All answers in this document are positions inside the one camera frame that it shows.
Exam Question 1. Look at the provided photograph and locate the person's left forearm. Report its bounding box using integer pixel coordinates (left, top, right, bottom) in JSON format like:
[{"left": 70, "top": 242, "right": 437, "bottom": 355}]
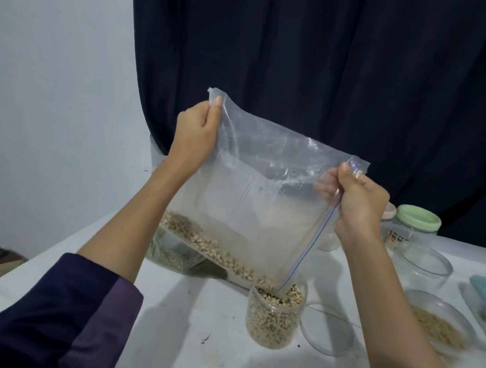
[{"left": 0, "top": 145, "right": 195, "bottom": 368}]

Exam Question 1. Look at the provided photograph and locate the clear round lid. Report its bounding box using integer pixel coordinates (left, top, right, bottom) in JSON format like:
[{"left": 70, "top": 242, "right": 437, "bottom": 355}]
[{"left": 297, "top": 301, "right": 361, "bottom": 359}]

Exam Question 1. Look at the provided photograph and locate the person's left hand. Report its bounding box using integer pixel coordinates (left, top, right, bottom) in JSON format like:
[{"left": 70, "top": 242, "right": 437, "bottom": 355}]
[{"left": 165, "top": 92, "right": 225, "bottom": 184}]

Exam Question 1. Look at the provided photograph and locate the transparent jar blue lid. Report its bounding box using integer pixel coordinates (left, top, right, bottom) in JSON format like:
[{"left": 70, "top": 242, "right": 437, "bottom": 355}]
[{"left": 318, "top": 230, "right": 344, "bottom": 254}]

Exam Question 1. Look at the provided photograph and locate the person's right forearm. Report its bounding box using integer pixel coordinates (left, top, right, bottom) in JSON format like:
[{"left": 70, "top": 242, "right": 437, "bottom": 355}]
[{"left": 328, "top": 230, "right": 486, "bottom": 368}]

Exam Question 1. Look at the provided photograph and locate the dark navy curtain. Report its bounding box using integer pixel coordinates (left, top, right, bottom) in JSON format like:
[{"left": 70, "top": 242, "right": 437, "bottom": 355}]
[{"left": 109, "top": 0, "right": 486, "bottom": 251}]

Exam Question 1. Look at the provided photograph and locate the transparent jar pink lid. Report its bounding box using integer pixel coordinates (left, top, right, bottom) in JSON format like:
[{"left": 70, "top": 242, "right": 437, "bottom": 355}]
[{"left": 379, "top": 201, "right": 399, "bottom": 240}]

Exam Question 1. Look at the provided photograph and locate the clear bag with green beans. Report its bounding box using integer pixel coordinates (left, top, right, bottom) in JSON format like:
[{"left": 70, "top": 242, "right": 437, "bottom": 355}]
[{"left": 143, "top": 224, "right": 231, "bottom": 279}]

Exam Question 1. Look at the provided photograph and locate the transparent jar green lid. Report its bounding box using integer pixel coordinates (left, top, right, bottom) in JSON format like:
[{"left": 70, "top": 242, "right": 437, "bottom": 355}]
[{"left": 387, "top": 203, "right": 444, "bottom": 253}]

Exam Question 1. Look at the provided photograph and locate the clear zip bag of black-eyed peas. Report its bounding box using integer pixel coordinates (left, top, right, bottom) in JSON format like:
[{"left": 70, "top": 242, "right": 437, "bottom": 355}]
[{"left": 150, "top": 83, "right": 377, "bottom": 303}]

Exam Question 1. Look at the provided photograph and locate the pile of green beans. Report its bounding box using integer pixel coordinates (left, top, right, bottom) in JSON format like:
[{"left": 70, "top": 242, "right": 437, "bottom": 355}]
[{"left": 147, "top": 245, "right": 229, "bottom": 279}]

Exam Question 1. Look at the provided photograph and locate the pile of yellow soybeans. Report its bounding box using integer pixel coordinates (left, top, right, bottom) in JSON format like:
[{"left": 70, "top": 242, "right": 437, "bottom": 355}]
[{"left": 408, "top": 305, "right": 472, "bottom": 352}]

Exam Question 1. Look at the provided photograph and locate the person's right hand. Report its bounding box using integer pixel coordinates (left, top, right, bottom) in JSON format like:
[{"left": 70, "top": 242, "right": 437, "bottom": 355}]
[{"left": 310, "top": 157, "right": 394, "bottom": 252}]

